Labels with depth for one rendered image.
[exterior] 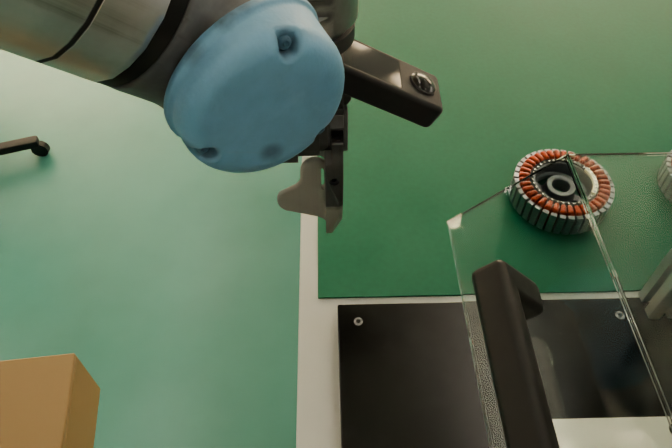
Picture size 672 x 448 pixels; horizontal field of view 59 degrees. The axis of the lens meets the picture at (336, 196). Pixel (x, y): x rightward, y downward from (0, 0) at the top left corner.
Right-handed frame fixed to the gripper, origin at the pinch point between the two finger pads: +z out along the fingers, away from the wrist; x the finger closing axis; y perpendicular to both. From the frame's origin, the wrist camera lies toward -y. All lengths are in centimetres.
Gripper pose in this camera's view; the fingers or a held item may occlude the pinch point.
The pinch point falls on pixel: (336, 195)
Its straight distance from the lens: 58.9
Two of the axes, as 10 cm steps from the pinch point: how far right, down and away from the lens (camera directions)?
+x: 0.2, 7.5, -6.6
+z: 0.0, 6.6, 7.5
